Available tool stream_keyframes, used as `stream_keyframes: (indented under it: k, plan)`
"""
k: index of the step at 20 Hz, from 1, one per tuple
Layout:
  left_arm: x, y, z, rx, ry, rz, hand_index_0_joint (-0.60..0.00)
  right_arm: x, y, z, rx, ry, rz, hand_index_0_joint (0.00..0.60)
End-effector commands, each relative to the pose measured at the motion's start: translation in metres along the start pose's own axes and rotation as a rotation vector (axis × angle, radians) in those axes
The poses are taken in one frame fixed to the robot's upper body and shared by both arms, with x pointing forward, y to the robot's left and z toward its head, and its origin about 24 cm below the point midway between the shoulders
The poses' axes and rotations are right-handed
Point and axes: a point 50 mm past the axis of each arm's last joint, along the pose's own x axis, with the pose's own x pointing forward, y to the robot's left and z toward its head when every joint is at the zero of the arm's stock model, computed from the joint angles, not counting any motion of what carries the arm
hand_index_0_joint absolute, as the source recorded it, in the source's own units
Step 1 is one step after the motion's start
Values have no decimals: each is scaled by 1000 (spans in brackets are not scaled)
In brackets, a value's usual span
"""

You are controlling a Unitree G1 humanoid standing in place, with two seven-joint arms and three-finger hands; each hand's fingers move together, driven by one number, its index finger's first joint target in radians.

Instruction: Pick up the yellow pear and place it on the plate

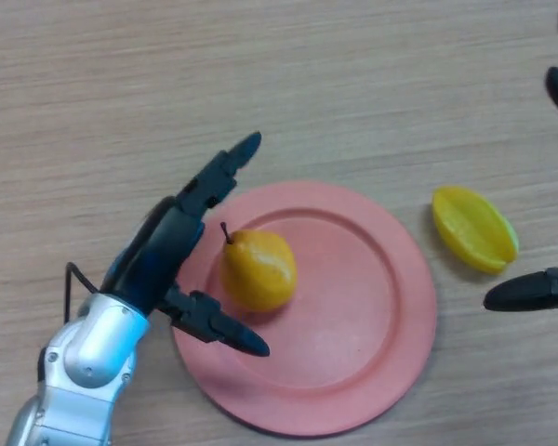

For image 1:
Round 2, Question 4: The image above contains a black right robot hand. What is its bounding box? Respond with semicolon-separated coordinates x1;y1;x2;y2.
483;7;558;317

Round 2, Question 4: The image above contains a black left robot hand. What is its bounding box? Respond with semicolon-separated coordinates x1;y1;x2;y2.
100;131;272;358

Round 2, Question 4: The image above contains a yellow orange pear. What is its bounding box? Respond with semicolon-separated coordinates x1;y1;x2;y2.
219;222;299;313

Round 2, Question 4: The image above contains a pink round plate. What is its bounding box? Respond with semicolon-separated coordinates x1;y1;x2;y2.
172;180;437;438

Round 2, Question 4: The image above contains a yellow starfruit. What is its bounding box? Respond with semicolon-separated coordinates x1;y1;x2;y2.
431;185;521;275

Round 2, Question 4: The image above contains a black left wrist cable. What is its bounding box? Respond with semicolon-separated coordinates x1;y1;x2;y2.
64;262;99;324

